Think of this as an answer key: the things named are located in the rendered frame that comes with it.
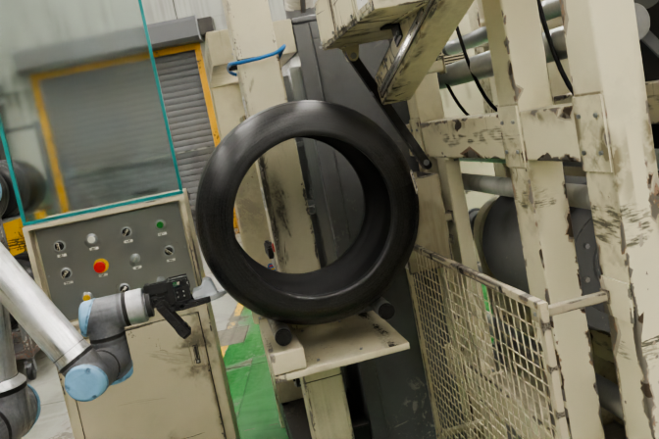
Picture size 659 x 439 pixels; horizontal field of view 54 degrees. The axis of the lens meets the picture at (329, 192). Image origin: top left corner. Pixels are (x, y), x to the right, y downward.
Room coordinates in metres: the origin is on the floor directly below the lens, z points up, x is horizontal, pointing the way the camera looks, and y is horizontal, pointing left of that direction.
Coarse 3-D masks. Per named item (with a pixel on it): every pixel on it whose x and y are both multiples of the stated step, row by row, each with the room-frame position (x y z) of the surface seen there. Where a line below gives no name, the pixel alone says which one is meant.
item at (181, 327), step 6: (162, 306) 1.67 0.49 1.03; (162, 312) 1.67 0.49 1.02; (168, 312) 1.67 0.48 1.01; (174, 312) 1.70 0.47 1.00; (168, 318) 1.67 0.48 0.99; (174, 318) 1.68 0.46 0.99; (180, 318) 1.71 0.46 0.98; (174, 324) 1.68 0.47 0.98; (180, 324) 1.68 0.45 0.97; (186, 324) 1.70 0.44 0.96; (180, 330) 1.68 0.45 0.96; (186, 330) 1.68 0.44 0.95; (180, 336) 1.69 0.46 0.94; (186, 336) 1.68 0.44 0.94
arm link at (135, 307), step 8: (128, 296) 1.65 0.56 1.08; (136, 296) 1.65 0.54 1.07; (128, 304) 1.64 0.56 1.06; (136, 304) 1.64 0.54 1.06; (144, 304) 1.65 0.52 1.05; (128, 312) 1.63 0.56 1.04; (136, 312) 1.64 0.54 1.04; (144, 312) 1.64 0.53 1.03; (136, 320) 1.65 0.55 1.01; (144, 320) 1.66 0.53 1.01
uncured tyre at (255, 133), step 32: (256, 128) 1.64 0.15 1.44; (288, 128) 1.64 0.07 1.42; (320, 128) 1.65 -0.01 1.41; (352, 128) 1.67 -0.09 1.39; (224, 160) 1.63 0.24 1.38; (256, 160) 1.62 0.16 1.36; (352, 160) 1.96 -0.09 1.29; (384, 160) 1.68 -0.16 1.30; (224, 192) 1.61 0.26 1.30; (384, 192) 1.95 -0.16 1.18; (224, 224) 1.60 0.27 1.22; (384, 224) 1.94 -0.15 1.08; (416, 224) 1.72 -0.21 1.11; (224, 256) 1.60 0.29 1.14; (352, 256) 1.95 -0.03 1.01; (384, 256) 1.67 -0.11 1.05; (224, 288) 1.66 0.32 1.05; (256, 288) 1.61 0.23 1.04; (288, 288) 1.91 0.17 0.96; (320, 288) 1.92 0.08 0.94; (352, 288) 1.65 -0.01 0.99; (384, 288) 1.69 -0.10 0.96; (288, 320) 1.65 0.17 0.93; (320, 320) 1.66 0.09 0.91
